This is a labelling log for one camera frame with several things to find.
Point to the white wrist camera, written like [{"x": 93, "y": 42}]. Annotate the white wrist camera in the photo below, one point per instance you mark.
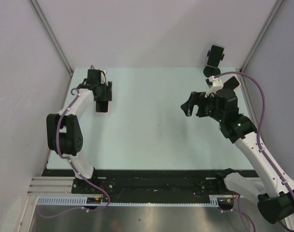
[
  {"x": 103, "y": 76},
  {"x": 214, "y": 84}
]

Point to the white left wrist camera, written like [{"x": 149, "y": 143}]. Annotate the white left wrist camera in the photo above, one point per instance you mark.
[{"x": 103, "y": 76}]

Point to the black folding phone stand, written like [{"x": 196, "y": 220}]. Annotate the black folding phone stand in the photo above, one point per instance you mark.
[{"x": 232, "y": 83}]

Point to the pink cased smartphone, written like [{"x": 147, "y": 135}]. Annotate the pink cased smartphone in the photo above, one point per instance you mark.
[{"x": 102, "y": 106}]

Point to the white slotted cable duct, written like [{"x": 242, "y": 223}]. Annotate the white slotted cable duct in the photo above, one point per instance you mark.
[{"x": 195, "y": 201}]

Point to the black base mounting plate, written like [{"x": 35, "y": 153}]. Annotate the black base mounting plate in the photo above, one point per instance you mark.
[{"x": 161, "y": 184}]

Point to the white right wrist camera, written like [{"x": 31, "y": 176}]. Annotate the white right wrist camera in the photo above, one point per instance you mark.
[{"x": 214, "y": 84}]

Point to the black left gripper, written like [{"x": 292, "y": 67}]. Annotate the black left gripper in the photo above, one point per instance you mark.
[{"x": 107, "y": 95}]

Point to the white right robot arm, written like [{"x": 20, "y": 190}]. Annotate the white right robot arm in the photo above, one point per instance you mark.
[{"x": 275, "y": 196}]

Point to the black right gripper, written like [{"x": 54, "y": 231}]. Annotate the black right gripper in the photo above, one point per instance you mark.
[{"x": 196, "y": 98}]

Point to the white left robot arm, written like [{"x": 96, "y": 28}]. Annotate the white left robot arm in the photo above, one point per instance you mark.
[{"x": 64, "y": 134}]

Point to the black round base phone stand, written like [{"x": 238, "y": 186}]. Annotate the black round base phone stand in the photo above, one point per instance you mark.
[{"x": 209, "y": 71}]

